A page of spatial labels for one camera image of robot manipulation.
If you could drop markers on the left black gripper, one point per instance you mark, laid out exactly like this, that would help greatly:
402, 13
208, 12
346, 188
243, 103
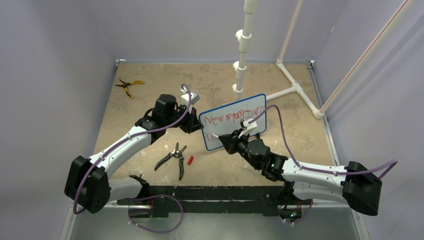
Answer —
192, 123

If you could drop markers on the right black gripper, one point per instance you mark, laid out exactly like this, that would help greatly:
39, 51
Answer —
228, 140

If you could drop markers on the blue framed whiteboard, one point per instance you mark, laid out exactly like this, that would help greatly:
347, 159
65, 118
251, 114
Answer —
227, 118

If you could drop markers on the red marker cap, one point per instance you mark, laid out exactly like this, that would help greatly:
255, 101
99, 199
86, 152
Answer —
190, 160

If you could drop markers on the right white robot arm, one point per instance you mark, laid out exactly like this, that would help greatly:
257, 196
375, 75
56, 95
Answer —
354, 184

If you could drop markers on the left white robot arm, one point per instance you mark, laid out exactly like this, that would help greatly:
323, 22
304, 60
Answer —
89, 182

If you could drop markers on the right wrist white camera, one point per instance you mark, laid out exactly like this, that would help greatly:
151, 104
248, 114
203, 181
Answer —
247, 127

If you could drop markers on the wrist white camera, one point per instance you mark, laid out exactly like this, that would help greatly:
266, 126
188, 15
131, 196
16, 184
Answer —
247, 127
189, 97

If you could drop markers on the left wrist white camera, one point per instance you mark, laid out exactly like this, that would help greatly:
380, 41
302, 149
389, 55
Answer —
189, 97

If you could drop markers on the black handled wire stripper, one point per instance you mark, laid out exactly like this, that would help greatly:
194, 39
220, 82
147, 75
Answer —
177, 153

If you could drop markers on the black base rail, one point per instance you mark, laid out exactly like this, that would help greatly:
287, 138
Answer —
268, 201

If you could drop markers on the yellow handled pliers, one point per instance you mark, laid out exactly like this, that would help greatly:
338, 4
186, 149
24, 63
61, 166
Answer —
126, 85

